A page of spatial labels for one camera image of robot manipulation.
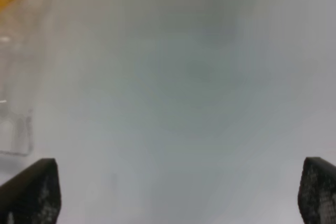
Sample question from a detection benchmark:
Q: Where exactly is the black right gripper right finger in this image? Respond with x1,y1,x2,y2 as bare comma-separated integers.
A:
298,157,335,224

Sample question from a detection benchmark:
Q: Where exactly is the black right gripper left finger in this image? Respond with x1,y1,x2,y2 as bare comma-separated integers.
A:
1,158,61,223

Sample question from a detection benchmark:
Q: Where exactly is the clear zip bag blue zipper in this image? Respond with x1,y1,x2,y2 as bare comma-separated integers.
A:
1,0,52,157

